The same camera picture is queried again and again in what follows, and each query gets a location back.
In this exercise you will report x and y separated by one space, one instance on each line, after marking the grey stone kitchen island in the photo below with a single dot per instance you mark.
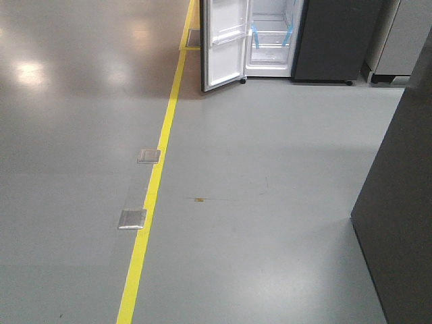
392 214

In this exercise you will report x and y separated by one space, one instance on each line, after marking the metal floor socket cover far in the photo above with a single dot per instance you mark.
149 156

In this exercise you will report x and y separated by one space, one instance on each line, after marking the yellow floor tape line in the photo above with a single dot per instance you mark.
132 283

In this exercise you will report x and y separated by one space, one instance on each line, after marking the dark grey fridge body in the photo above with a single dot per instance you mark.
329 39

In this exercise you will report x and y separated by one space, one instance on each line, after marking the metal floor socket cover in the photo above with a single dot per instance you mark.
149 156
132 219

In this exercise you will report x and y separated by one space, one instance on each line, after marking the white cabinet beside fridge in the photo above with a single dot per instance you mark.
400 32

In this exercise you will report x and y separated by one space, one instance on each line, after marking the clear fridge crisper drawer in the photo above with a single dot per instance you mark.
270 47

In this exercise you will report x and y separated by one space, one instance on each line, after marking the clear lower door bin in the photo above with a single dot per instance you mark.
219 35

